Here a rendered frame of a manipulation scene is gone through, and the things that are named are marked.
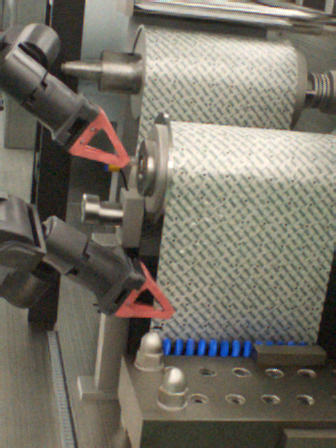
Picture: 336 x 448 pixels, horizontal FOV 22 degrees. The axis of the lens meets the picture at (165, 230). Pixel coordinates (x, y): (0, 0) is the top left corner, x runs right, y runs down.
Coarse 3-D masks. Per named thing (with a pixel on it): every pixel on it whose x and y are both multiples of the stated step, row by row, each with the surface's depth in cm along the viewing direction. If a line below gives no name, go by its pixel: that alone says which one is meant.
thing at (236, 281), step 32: (192, 224) 111; (224, 224) 112; (256, 224) 113; (160, 256) 112; (192, 256) 113; (224, 256) 113; (256, 256) 114; (288, 256) 115; (320, 256) 116; (160, 288) 113; (192, 288) 114; (224, 288) 115; (256, 288) 116; (288, 288) 117; (320, 288) 118; (160, 320) 115; (192, 320) 116; (224, 320) 117; (256, 320) 118; (288, 320) 118
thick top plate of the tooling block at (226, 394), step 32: (128, 384) 106; (160, 384) 105; (192, 384) 106; (224, 384) 107; (256, 384) 108; (288, 384) 109; (320, 384) 110; (128, 416) 105; (160, 416) 97; (192, 416) 98; (224, 416) 99; (256, 416) 100; (288, 416) 101; (320, 416) 102
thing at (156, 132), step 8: (152, 128) 115; (160, 128) 112; (152, 136) 115; (160, 136) 110; (160, 144) 109; (160, 152) 109; (160, 160) 109; (160, 168) 109; (160, 176) 109; (160, 184) 109; (160, 192) 110; (152, 200) 112; (160, 200) 111; (152, 208) 112
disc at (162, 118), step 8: (160, 112) 115; (160, 120) 114; (168, 120) 110; (168, 128) 109; (168, 136) 108; (168, 144) 108; (168, 152) 108; (168, 160) 108; (168, 168) 107; (168, 176) 108; (168, 184) 108; (168, 192) 108; (160, 208) 111; (152, 216) 115; (160, 216) 111
